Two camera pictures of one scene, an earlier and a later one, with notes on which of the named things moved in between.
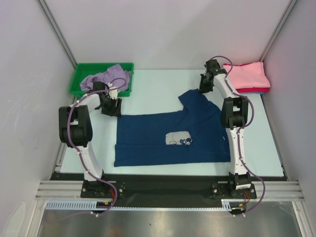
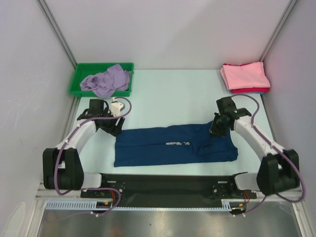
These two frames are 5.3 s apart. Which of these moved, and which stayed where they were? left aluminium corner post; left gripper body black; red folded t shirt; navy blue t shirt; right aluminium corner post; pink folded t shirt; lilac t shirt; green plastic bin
Moved: navy blue t shirt; left gripper body black
Stayed: pink folded t shirt; right aluminium corner post; red folded t shirt; lilac t shirt; left aluminium corner post; green plastic bin
